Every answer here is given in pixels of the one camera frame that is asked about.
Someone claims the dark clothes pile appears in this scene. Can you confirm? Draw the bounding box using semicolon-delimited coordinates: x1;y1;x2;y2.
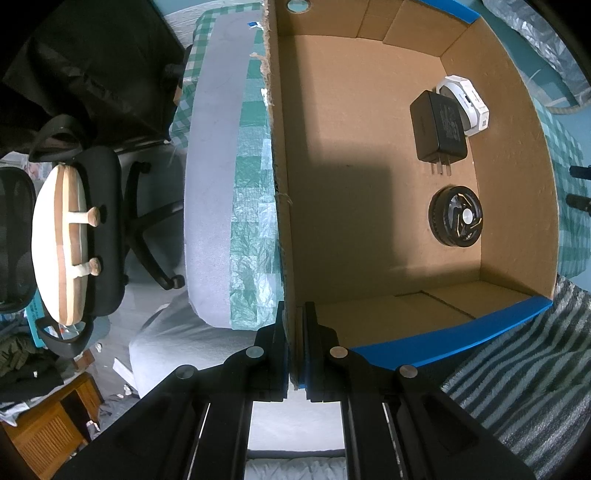
0;323;63;402

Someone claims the black round fan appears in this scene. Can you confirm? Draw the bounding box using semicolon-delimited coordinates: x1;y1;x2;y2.
428;185;484;247

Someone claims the wooden cabinet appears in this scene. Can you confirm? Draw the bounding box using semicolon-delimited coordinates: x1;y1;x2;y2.
0;371;105;480

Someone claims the cardboard box with blue edge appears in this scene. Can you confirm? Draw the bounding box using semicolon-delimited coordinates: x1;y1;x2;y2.
261;0;561;388

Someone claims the green beige checked cloth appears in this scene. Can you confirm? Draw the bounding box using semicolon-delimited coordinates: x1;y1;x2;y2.
167;0;266;146

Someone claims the black puffer jacket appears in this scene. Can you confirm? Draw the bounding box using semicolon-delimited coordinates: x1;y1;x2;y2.
0;0;185;153

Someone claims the folding stool with blue seat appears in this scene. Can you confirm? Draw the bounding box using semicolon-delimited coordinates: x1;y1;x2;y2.
566;164;591;210

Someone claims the silver foil curtain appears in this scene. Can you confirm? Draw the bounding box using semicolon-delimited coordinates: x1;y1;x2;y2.
482;0;591;109

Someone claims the grey fabric sheet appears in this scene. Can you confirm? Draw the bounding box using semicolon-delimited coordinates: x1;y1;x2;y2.
128;291;347;480

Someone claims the white hexagonal device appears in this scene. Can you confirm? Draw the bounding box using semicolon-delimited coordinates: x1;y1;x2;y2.
436;74;490;137

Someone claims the white round wooden board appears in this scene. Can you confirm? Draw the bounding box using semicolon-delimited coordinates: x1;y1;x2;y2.
31;164;102;326

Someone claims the black power adapter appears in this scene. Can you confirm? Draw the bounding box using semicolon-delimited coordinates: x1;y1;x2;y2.
409;90;468;176

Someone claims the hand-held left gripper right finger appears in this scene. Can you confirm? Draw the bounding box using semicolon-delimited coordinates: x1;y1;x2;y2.
302;301;539;480

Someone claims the black office chair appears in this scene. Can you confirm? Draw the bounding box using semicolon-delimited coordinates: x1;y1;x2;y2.
0;115;185;358

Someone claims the teal white checked plastic cloth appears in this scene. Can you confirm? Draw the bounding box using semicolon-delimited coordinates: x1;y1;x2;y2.
228;51;591;330

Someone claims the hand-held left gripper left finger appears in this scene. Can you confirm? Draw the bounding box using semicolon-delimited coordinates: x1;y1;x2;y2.
55;300;289;480

